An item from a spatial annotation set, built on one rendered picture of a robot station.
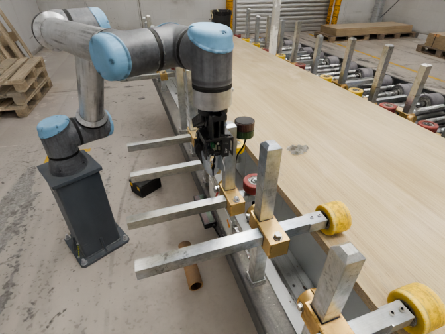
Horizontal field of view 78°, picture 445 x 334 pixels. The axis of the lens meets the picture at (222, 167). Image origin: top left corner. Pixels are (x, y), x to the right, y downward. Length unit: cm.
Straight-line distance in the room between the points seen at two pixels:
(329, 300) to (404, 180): 66
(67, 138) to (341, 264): 138
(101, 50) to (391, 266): 78
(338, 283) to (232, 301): 124
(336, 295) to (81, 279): 162
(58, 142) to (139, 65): 101
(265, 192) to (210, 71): 28
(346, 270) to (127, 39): 56
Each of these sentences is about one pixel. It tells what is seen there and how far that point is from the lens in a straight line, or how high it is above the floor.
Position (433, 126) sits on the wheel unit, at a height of 91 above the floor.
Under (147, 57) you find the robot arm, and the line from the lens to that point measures 63.
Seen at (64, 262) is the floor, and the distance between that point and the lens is 205.
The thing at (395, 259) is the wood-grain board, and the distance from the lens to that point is 81.
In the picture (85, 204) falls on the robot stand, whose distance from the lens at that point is 173.
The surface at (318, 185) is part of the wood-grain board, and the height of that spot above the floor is 90.
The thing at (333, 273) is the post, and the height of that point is 109.
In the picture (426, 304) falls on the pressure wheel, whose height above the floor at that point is 98.
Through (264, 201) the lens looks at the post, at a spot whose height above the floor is 103.
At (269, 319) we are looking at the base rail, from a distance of 86.
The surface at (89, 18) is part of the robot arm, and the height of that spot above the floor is 133.
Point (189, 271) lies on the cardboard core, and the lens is 169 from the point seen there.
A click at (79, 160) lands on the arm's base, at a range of 164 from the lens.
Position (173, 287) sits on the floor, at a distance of 174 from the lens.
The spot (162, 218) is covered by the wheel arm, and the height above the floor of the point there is 85.
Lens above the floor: 146
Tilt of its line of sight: 35 degrees down
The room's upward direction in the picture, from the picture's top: straight up
